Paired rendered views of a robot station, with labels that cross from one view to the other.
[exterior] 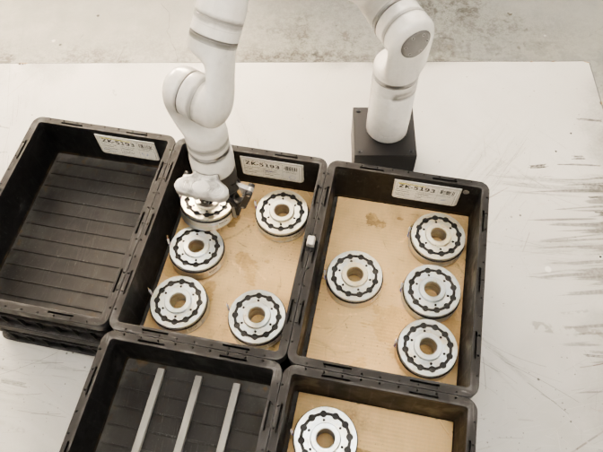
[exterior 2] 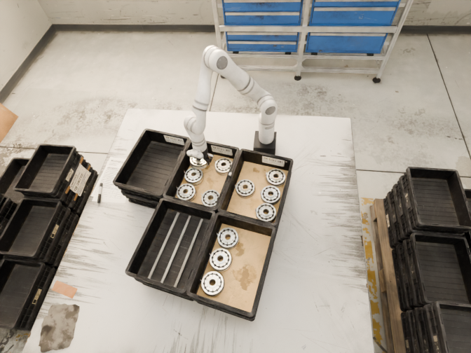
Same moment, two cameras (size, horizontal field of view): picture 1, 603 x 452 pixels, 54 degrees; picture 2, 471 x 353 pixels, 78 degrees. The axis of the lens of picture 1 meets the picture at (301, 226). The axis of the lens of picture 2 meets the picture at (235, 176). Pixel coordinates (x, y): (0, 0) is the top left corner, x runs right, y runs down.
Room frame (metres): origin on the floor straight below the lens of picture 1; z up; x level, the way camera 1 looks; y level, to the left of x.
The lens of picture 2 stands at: (-0.31, -0.19, 2.22)
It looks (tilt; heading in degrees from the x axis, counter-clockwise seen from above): 58 degrees down; 11
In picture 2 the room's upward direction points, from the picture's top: 8 degrees counter-clockwise
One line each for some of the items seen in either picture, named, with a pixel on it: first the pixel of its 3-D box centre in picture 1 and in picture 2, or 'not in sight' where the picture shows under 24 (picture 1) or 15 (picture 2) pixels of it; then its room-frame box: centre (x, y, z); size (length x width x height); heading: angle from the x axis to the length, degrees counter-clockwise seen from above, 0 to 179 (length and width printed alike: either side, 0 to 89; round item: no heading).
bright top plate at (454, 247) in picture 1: (438, 236); (275, 176); (0.53, -0.26, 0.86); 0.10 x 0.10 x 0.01
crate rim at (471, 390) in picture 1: (395, 268); (256, 185); (0.44, -0.16, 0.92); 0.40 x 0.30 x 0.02; 166
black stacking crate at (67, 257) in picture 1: (78, 227); (155, 165); (0.58, 0.43, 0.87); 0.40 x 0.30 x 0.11; 166
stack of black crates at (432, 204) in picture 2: not in sight; (421, 211); (0.58, -1.23, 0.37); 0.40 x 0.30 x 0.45; 176
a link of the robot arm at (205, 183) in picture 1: (207, 161); (198, 146); (0.59, 0.15, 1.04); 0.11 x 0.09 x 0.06; 165
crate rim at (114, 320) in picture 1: (226, 239); (202, 172); (0.51, 0.13, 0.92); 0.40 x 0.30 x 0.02; 166
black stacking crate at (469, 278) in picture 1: (391, 281); (257, 190); (0.44, -0.16, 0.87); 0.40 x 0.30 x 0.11; 166
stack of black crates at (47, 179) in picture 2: not in sight; (62, 182); (0.73, 1.36, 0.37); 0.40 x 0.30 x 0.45; 176
